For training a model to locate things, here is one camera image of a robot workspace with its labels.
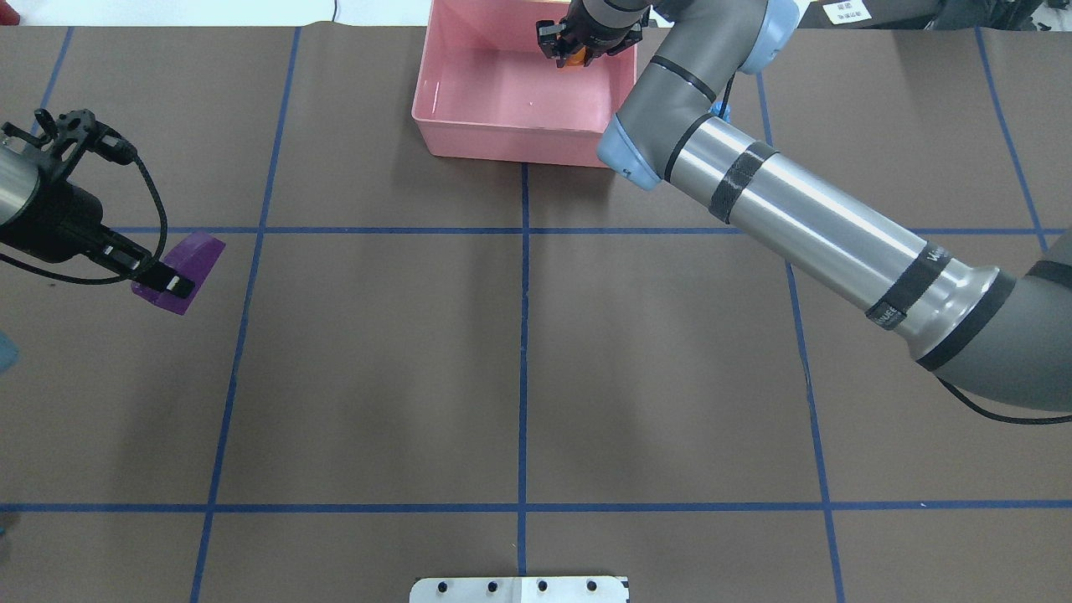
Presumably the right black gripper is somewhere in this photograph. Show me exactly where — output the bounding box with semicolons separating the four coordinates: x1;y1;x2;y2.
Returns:
536;13;646;68

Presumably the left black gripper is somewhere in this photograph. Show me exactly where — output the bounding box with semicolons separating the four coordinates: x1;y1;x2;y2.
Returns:
3;108;196;302

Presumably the orange block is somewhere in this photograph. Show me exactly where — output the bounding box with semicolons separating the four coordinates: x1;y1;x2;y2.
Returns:
562;47;587;69

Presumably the purple block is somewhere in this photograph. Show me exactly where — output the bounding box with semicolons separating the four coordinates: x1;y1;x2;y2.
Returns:
131;232;226;317

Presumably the small blue block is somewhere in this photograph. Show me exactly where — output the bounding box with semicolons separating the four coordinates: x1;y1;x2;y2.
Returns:
709;100;732;126

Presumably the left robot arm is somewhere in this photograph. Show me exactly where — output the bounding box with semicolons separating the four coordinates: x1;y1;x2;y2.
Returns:
1;108;225;314

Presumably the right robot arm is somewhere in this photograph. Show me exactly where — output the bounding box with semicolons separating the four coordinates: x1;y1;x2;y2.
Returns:
535;1;1071;425

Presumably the pink plastic box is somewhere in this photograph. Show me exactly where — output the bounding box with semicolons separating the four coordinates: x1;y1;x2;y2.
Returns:
412;1;638;168

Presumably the white camera stand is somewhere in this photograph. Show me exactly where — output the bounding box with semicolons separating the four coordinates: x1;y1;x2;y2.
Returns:
410;575;631;602

